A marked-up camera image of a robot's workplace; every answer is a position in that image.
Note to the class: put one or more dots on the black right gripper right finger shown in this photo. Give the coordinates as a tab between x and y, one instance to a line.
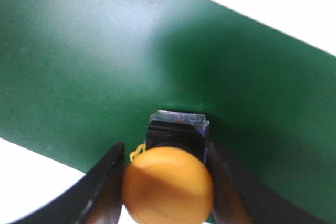
240	197

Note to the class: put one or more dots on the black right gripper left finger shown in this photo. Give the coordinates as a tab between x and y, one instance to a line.
96	198

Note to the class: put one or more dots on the yellow mushroom push button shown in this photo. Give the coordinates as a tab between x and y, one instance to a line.
167	180

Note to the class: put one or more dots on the green conveyor belt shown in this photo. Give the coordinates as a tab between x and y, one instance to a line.
79	75

